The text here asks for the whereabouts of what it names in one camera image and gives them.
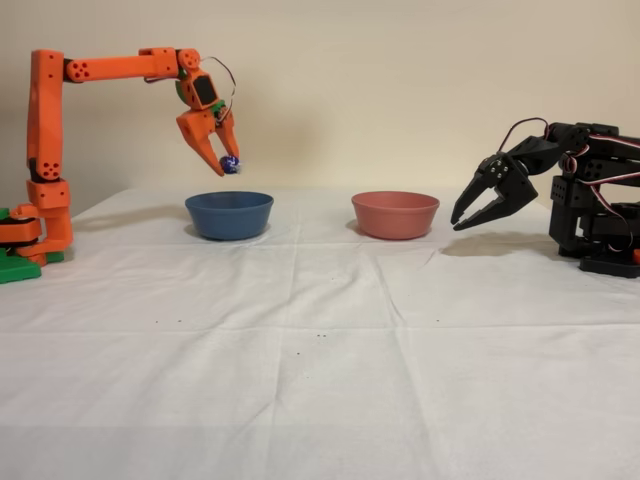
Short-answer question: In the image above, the pink bowl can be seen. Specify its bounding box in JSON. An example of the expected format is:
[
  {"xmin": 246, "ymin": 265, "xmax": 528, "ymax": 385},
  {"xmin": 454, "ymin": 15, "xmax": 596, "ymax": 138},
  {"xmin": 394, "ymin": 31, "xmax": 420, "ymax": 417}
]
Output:
[{"xmin": 350, "ymin": 191, "xmax": 441, "ymax": 240}]

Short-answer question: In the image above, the white tablecloth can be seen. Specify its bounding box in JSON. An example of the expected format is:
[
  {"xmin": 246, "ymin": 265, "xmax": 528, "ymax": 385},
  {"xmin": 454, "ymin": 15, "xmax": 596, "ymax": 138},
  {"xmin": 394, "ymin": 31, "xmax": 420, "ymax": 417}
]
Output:
[{"xmin": 0, "ymin": 187, "xmax": 640, "ymax": 480}]

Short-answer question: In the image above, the green arm base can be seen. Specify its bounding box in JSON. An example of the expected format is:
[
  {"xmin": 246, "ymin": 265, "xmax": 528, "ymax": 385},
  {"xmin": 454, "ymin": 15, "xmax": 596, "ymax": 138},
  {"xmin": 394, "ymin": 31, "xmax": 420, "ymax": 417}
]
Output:
[{"xmin": 0, "ymin": 208, "xmax": 42, "ymax": 285}]

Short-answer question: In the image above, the black arm gripper cable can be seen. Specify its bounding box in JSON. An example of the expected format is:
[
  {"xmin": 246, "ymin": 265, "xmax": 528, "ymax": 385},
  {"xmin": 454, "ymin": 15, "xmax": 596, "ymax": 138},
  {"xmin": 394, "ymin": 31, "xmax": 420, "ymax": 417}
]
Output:
[{"xmin": 499, "ymin": 117, "xmax": 551, "ymax": 154}]

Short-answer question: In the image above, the orange arm gripper cable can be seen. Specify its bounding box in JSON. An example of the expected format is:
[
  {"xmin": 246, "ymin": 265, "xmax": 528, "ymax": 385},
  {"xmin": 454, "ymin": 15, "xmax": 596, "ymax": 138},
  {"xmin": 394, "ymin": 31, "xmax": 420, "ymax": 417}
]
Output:
[{"xmin": 202, "ymin": 56, "xmax": 237, "ymax": 126}]

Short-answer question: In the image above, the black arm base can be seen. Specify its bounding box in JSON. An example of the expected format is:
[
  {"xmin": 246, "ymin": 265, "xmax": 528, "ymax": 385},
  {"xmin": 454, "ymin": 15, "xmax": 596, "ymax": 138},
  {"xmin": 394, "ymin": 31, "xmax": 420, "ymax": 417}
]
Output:
[{"xmin": 579, "ymin": 253, "xmax": 640, "ymax": 279}]

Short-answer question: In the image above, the blue bowl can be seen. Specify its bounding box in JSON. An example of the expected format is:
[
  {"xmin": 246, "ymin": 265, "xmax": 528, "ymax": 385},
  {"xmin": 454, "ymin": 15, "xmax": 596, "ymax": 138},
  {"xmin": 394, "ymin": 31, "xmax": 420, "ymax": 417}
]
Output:
[{"xmin": 184, "ymin": 191, "xmax": 275, "ymax": 241}]

